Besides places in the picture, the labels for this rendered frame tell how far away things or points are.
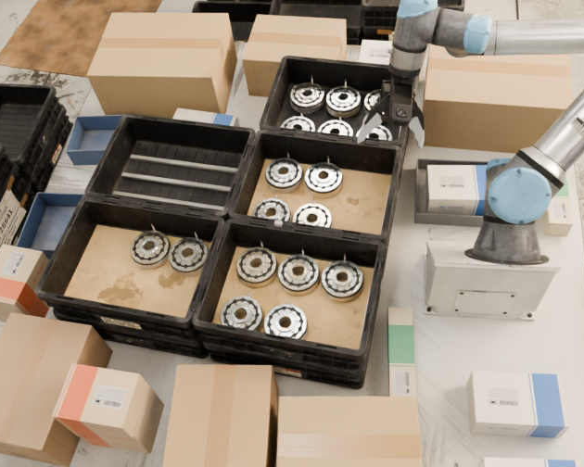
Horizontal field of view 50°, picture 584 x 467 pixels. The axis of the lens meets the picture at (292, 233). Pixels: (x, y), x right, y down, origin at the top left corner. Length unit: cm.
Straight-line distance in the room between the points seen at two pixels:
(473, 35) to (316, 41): 82
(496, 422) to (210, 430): 63
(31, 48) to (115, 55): 174
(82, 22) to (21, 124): 119
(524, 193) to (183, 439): 88
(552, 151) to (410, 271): 56
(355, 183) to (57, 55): 235
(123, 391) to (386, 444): 57
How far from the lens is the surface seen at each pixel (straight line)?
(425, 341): 166
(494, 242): 151
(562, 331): 174
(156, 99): 211
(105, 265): 173
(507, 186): 135
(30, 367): 163
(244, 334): 143
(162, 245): 167
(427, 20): 139
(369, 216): 168
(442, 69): 195
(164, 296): 163
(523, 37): 152
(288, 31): 215
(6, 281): 179
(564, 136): 138
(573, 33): 153
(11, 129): 287
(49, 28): 396
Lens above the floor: 222
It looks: 57 degrees down
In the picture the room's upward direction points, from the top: 9 degrees counter-clockwise
